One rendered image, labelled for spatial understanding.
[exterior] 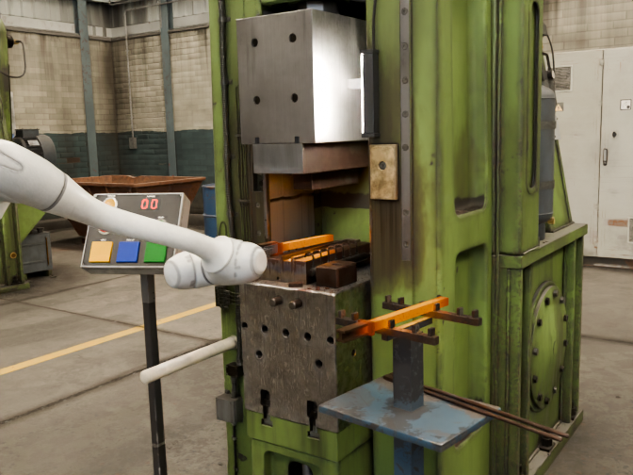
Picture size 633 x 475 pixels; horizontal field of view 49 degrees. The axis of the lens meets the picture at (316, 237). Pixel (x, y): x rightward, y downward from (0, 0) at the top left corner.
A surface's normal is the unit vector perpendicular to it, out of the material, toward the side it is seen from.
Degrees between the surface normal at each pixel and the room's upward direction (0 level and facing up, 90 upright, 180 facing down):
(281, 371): 90
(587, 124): 90
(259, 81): 90
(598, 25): 90
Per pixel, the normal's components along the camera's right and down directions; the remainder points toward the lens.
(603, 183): -0.57, 0.14
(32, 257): 0.75, 0.08
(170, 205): -0.15, -0.36
